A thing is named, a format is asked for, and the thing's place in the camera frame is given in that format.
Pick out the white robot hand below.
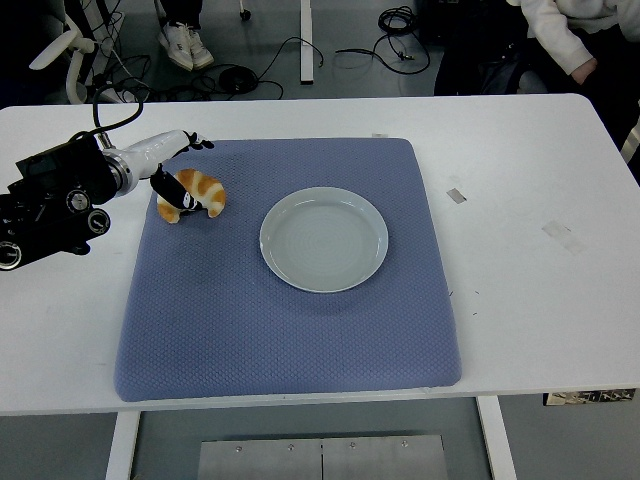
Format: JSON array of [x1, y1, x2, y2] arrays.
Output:
[[119, 128, 215, 217]]

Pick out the orange white croissant bread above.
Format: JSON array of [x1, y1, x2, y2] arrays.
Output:
[[156, 168, 227, 225]]

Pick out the pale grey round plate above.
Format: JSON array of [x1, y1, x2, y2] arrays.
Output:
[[259, 186, 390, 294]]

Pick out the person's white shoe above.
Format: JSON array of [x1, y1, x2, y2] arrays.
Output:
[[156, 22, 195, 72], [185, 28, 215, 70]]

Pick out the white office chair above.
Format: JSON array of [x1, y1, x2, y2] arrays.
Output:
[[28, 13, 126, 105]]

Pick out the person's legs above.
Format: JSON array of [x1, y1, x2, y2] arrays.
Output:
[[153, 0, 205, 29]]

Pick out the blue quilted mat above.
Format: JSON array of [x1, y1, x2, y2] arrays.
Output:
[[113, 138, 463, 404]]

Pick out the white table leg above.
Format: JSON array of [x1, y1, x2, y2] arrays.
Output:
[[475, 396, 518, 480], [104, 412, 141, 480]]

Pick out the black equipment box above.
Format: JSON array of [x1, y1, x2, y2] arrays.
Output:
[[418, 0, 481, 45]]

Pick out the black jacket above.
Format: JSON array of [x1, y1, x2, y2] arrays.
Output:
[[433, 34, 539, 96]]

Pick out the long clear tape piece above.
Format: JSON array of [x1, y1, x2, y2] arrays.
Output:
[[541, 220, 587, 257]]

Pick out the seated person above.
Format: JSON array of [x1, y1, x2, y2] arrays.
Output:
[[519, 0, 640, 151]]

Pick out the person's hand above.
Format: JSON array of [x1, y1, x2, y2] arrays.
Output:
[[571, 57, 599, 85]]

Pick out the black coiled cable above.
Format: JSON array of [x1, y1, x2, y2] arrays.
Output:
[[217, 63, 259, 95]]

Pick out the thin black floor cable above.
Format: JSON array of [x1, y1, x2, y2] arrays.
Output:
[[254, 35, 326, 101]]

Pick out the white floor post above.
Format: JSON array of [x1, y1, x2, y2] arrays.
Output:
[[298, 0, 315, 85]]

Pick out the black cable bundle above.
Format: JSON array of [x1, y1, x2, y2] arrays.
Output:
[[334, 4, 432, 76]]

